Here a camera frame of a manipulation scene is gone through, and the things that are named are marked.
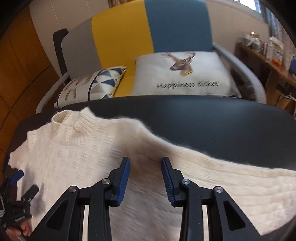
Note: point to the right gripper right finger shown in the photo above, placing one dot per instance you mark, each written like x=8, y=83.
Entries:
x=226, y=221

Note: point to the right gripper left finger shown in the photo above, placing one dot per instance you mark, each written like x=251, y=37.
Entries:
x=64, y=220

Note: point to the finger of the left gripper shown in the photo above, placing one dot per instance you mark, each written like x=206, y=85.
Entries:
x=16, y=177
x=30, y=194

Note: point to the white knitted sweater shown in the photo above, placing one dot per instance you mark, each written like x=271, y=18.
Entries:
x=78, y=148

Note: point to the operator left hand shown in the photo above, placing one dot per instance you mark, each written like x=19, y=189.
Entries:
x=25, y=229

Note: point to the black padded bench seat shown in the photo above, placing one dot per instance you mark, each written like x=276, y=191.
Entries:
x=231, y=129

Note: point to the wooden wardrobe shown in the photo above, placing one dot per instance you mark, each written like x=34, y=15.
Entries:
x=26, y=75

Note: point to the geometric triangle pattern cushion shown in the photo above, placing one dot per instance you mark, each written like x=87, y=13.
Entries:
x=99, y=85

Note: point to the wooden side desk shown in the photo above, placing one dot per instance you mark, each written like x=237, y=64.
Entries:
x=279, y=84

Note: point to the deer print cushion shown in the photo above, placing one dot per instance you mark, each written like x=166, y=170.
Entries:
x=183, y=73

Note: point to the multicolour fabric armchair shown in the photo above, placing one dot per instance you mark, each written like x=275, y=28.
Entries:
x=117, y=36

